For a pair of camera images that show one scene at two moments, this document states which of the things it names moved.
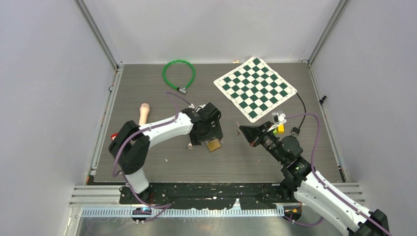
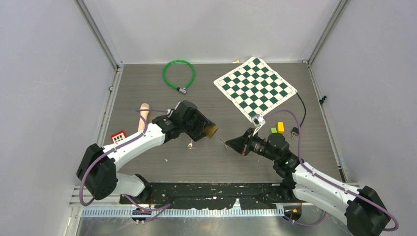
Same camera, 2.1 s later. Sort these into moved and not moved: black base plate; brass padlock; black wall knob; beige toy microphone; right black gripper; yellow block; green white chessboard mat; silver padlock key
Moved: right black gripper; silver padlock key; brass padlock
Not moved: beige toy microphone; black base plate; green white chessboard mat; yellow block; black wall knob
